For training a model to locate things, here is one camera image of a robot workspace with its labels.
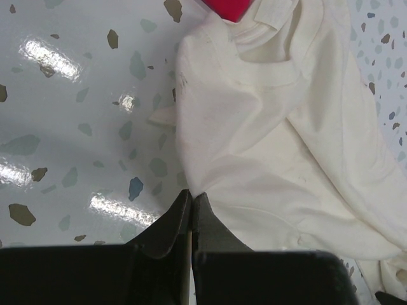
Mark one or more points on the cream white t shirt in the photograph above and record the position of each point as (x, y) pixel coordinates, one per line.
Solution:
(276, 127)

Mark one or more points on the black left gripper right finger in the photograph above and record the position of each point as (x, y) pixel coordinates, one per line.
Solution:
(226, 271)

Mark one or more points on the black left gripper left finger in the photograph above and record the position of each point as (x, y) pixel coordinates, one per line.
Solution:
(152, 268)

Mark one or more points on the folded red t shirt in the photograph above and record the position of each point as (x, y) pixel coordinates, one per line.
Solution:
(230, 10)

